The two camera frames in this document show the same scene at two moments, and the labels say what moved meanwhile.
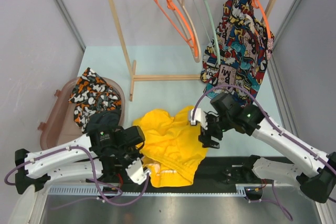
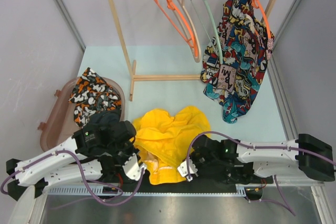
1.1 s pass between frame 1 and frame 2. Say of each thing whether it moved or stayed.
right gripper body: moved
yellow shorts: stayed
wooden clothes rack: stayed
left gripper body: stayed
